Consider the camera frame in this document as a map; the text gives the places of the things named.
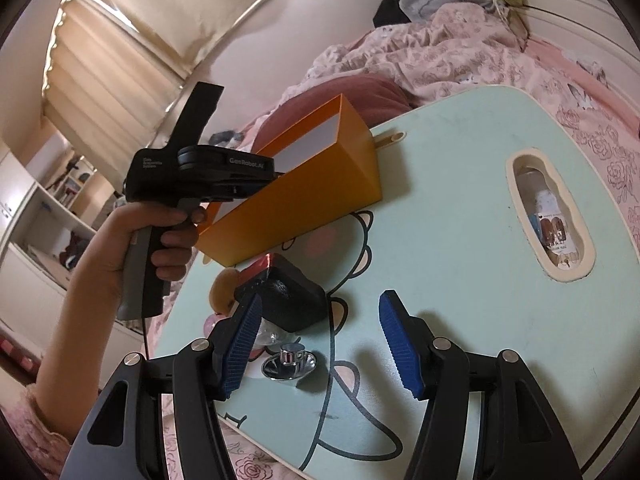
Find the black block with red symbol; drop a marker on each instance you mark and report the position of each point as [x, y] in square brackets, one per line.
[295, 300]

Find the black clothes pile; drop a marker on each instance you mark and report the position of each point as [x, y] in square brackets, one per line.
[390, 10]

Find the white open wardrobe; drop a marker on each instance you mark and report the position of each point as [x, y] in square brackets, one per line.
[30, 220]

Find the mint cartoon lap table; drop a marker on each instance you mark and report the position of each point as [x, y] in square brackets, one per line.
[450, 260]

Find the orange cardboard box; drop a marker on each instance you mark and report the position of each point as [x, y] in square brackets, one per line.
[300, 210]

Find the pale floral duvet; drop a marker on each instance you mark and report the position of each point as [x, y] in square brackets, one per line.
[440, 50]

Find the chrome round cap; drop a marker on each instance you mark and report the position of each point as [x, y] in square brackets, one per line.
[290, 365]

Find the beige window blind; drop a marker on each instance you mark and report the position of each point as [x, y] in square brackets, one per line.
[125, 35]

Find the person's left forearm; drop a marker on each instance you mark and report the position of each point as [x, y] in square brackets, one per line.
[70, 340]

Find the person's left hand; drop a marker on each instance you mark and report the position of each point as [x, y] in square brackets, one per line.
[115, 240]

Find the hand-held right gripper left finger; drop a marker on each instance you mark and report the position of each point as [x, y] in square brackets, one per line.
[240, 350]

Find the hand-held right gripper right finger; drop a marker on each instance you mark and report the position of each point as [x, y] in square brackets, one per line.
[402, 350]

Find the clear labelled bottle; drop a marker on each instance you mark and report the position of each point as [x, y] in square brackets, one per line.
[545, 210]

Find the brown plush toy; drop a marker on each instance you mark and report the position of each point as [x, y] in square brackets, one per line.
[222, 290]

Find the grey striped cloth pile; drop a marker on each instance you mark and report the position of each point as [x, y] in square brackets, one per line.
[227, 137]

